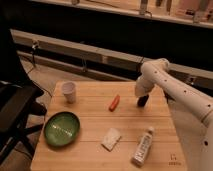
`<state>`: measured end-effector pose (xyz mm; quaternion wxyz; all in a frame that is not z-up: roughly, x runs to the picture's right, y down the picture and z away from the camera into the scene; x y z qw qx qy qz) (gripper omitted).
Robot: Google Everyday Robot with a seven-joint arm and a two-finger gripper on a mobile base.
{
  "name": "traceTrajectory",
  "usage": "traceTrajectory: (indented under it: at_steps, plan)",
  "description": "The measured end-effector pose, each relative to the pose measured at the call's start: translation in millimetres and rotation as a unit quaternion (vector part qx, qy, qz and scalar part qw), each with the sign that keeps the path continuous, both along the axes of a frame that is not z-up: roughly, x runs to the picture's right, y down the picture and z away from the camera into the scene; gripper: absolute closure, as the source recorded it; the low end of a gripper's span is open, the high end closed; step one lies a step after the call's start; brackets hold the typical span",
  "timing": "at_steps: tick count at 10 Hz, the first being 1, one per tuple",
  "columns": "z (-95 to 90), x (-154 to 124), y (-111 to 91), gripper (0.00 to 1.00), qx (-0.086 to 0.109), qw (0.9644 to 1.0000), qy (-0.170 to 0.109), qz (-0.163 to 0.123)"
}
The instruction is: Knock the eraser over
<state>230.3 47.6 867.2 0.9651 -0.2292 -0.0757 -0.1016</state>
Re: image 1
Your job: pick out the black eraser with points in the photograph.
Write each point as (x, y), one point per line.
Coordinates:
(142, 101)

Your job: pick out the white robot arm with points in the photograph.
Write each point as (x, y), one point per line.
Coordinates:
(155, 72)

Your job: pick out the orange carrot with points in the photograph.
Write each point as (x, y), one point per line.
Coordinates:
(114, 103)

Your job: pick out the white paper cup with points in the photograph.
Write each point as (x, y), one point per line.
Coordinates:
(69, 91)

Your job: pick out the wooden table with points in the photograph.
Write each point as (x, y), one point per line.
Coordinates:
(92, 108)

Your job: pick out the white sponge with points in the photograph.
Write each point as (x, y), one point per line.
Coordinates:
(111, 138)

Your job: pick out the green bowl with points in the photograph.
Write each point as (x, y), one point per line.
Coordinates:
(61, 129)

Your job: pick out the white plastic bottle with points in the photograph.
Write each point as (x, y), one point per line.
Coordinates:
(143, 147)

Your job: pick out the black office chair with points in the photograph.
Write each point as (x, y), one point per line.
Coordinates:
(16, 104)

